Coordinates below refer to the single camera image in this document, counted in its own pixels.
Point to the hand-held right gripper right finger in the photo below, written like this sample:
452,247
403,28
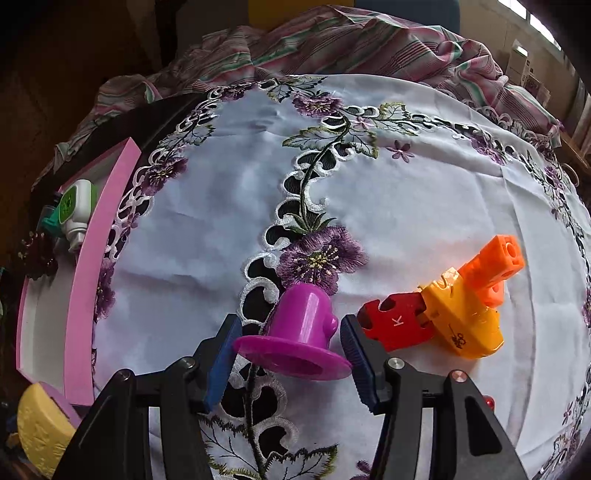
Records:
360,364

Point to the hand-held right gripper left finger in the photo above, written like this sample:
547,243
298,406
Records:
221,360

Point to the red plastic block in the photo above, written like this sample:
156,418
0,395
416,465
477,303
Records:
397,323

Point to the purple plastic mould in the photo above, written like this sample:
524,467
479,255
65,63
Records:
300,318

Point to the yellow orange plastic piece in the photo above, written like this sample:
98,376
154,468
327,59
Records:
461,323

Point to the pink-edged white tray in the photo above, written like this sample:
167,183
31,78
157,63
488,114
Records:
92,277

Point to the orange plastic cube block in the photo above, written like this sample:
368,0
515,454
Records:
494,263

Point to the yellow embossed soap-shaped object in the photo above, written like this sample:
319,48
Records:
41,429

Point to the white green plug-in device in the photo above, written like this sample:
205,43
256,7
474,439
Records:
76,203

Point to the white floral embroidered tablecloth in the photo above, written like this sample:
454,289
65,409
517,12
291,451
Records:
415,194

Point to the wooden bedside table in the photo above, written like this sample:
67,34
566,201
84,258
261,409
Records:
577,157

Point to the pink striped blanket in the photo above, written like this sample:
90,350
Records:
369,41

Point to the pink patterned box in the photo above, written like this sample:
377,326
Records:
538,87

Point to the white box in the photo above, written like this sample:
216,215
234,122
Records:
519,62

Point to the window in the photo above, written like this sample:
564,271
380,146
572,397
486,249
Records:
540,21

